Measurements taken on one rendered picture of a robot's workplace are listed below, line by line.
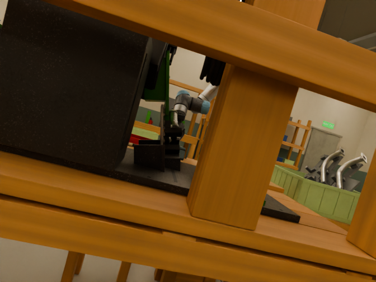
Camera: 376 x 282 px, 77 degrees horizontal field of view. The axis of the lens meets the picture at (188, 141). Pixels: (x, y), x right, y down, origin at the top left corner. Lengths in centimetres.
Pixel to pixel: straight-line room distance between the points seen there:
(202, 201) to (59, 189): 27
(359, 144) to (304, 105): 250
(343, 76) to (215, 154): 27
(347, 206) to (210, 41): 130
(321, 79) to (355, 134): 906
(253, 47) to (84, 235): 46
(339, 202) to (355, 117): 804
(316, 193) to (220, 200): 103
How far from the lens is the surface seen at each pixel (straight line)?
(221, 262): 55
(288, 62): 47
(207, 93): 145
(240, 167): 49
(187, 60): 670
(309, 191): 145
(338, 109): 900
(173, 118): 88
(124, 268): 150
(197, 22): 44
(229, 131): 47
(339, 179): 163
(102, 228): 51
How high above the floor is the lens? 105
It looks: 3 degrees down
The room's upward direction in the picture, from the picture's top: 16 degrees clockwise
